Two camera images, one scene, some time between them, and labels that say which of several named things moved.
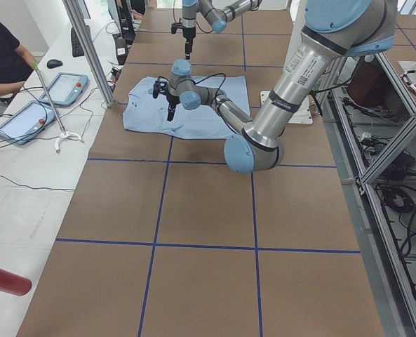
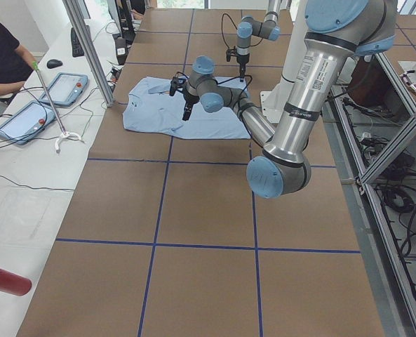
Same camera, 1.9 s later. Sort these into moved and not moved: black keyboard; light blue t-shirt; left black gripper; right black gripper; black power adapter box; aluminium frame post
Moved: left black gripper; right black gripper
Not moved: light blue t-shirt; black keyboard; aluminium frame post; black power adapter box
